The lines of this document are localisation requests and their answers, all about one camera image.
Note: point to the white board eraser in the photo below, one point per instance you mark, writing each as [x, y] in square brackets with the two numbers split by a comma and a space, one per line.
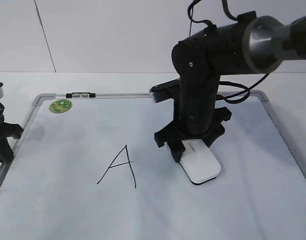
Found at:
[198, 162]

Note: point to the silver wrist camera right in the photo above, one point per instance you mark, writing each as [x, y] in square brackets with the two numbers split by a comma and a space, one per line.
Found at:
[165, 91]

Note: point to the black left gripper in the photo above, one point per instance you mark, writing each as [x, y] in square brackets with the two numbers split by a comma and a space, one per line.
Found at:
[7, 130]

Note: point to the white board with grey frame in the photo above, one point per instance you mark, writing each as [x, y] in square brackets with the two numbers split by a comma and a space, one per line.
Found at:
[95, 172]

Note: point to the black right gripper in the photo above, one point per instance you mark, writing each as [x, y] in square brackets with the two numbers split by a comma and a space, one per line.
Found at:
[206, 126]

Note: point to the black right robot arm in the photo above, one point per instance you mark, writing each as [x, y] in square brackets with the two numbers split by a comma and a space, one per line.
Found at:
[252, 45]

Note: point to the round green magnet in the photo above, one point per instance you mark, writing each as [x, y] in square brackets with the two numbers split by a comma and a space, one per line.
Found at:
[60, 106]

